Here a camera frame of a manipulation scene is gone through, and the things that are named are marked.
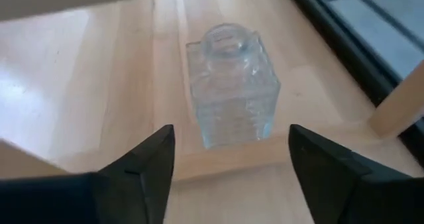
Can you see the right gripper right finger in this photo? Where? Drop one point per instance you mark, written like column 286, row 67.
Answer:
column 348, row 194

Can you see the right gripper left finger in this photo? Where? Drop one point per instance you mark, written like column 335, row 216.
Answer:
column 126, row 194

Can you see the clear square glass vase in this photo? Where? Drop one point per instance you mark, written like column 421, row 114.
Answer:
column 232, row 91

